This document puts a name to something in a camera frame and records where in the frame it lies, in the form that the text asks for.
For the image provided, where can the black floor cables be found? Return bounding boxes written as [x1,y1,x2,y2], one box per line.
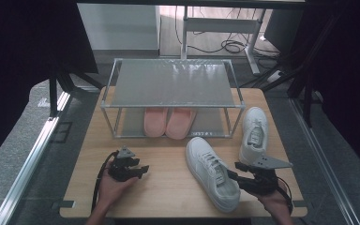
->
[173,5,283,60]

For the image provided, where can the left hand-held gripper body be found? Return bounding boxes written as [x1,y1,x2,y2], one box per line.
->
[107,145,140,183]

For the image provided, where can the white sneaker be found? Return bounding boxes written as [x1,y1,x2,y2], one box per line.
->
[238,106,270,167]
[185,136,242,214]

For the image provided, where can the white cabinet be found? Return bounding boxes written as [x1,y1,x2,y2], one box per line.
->
[77,3,161,52]

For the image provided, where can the left hand-held gripper cable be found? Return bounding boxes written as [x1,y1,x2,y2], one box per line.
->
[90,150,120,214]

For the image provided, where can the black metal stand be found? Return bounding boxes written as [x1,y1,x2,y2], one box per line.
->
[239,12,342,128]
[48,67,105,118]

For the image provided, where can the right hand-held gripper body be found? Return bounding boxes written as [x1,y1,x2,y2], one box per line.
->
[239,155,294,197]

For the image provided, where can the aluminium floor rail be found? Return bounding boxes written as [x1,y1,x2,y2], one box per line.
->
[0,90,72,225]
[288,97,360,225]

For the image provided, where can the person's left hand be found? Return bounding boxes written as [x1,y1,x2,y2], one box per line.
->
[97,168,139,210]

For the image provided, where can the white power strip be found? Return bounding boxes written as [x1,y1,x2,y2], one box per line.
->
[266,69,284,84]

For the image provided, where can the black curtain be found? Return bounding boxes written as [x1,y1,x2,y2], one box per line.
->
[0,0,99,173]
[293,0,360,182]

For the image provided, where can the white desk frame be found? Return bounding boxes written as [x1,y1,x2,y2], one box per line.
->
[180,5,268,76]

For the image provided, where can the person's right hand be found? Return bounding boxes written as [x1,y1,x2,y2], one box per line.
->
[256,184,291,218]

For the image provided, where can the metal two-tier shoe rack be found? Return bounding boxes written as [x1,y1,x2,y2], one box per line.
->
[99,57,247,140]

